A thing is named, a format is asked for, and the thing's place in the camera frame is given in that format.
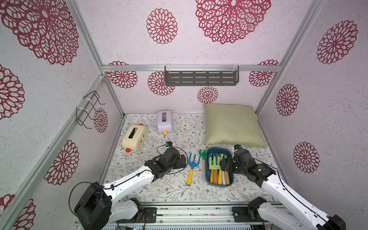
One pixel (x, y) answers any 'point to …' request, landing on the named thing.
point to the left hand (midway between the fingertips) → (179, 160)
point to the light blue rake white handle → (224, 178)
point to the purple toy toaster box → (165, 121)
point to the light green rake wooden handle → (214, 167)
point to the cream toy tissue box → (134, 137)
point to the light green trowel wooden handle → (227, 177)
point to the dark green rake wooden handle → (203, 155)
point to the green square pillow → (231, 124)
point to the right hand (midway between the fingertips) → (224, 162)
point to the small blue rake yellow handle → (192, 164)
